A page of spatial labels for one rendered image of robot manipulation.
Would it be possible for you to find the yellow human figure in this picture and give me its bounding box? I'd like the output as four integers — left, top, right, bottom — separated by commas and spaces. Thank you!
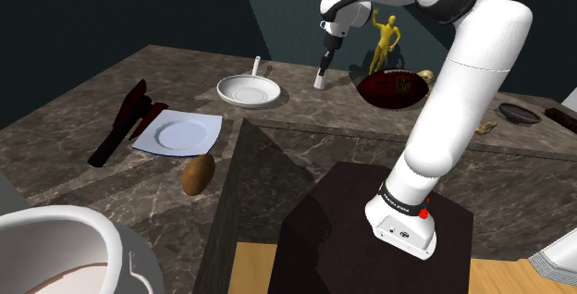
368, 7, 403, 76

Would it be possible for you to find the dark red football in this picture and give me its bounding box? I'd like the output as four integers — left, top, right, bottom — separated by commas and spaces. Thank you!
356, 68, 430, 111

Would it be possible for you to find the white frying pan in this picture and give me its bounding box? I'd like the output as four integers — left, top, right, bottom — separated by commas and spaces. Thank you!
216, 55, 282, 109

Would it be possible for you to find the beige lumpy figure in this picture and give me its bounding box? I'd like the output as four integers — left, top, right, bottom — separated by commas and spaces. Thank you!
416, 69, 436, 90

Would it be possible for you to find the small beige root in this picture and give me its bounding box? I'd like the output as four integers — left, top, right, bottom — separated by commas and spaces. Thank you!
475, 121, 498, 136

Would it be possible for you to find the white square plate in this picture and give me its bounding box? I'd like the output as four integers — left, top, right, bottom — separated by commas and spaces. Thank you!
131, 109, 224, 158

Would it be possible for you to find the brown potato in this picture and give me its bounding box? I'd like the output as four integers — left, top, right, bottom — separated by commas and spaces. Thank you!
181, 153, 216, 197

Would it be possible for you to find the dark grey bowl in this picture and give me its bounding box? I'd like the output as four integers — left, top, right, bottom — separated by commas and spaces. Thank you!
497, 102, 543, 126

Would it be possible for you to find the dark robot stand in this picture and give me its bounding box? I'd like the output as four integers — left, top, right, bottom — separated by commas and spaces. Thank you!
267, 161, 475, 294

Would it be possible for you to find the dark red black tool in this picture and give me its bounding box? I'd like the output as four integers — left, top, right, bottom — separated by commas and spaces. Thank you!
87, 79, 170, 169

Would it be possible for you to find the dark brown log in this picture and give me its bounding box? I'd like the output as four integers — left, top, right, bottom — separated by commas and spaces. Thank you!
544, 107, 577, 135

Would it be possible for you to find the white object with grey edge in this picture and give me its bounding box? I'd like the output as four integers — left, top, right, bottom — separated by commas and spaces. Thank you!
528, 227, 577, 288

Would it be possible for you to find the large white grey pot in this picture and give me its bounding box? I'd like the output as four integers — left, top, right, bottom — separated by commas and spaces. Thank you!
0, 204, 166, 294

